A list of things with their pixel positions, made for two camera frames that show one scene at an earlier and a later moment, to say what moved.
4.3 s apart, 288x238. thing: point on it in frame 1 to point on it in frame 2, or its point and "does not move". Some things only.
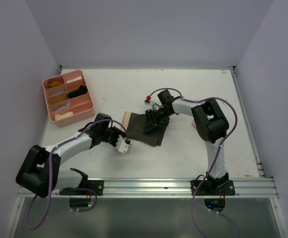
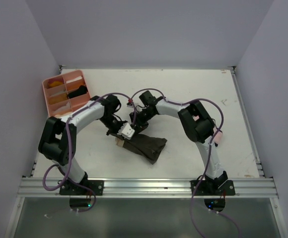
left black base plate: (97, 186) does not move
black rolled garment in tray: (82, 89) does not move
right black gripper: (152, 121) to (139, 125)
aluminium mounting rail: (174, 188) does not move
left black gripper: (117, 132) to (121, 122)
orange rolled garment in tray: (57, 98) does not move
